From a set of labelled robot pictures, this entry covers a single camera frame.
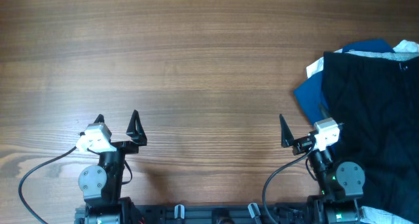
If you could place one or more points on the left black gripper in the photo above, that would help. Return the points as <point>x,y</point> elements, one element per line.
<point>137,133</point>

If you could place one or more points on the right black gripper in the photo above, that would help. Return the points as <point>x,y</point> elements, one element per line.
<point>304,144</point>

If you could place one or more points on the black shorts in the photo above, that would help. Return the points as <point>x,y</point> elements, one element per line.
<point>376,100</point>

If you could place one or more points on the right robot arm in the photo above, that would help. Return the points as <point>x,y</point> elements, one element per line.
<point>340,181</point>

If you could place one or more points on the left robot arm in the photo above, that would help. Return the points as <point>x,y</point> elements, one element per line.
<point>101,184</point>

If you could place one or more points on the blue garment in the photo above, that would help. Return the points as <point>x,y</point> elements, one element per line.
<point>309,95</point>

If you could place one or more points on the light blue jeans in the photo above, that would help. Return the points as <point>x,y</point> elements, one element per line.
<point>375,216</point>

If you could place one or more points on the white garment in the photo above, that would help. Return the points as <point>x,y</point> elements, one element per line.
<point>407,46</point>

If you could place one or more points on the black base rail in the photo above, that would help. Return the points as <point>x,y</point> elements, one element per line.
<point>251,213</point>

